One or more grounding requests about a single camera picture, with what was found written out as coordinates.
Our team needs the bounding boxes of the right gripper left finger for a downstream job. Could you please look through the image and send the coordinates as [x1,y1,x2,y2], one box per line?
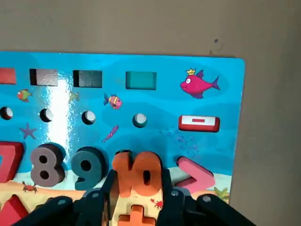
[14,169,118,226]

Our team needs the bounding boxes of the red triangle piece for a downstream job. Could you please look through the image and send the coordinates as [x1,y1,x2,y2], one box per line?
[0,194,30,226]

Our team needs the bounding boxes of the pink greater-than sign piece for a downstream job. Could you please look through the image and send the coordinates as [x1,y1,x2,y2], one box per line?
[175,156,216,194]

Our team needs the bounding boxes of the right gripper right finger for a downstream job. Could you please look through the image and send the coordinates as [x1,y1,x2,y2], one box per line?
[157,167,258,226]

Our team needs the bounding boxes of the dark teal number nine piece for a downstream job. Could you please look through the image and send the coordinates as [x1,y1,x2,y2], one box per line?
[70,146,109,191]

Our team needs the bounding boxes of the orange plus sign piece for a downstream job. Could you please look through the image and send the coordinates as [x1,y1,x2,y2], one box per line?
[117,204,158,226]

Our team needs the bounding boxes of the grey purple number eight piece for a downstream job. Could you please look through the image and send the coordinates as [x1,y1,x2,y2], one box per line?
[30,143,66,188]

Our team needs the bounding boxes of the small red block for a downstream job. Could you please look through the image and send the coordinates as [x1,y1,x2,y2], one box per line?
[0,67,17,85]

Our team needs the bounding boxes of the red white minus block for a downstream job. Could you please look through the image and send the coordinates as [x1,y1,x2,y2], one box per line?
[178,114,221,132]

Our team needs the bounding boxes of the blue wooden toy board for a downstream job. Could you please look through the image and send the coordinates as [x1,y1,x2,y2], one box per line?
[0,51,246,226]

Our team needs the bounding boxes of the orange number ten piece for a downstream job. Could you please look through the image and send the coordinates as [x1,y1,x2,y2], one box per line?
[111,150,163,198]

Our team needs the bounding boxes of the red number seven piece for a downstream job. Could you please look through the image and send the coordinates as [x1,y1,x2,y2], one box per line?
[0,141,24,184]

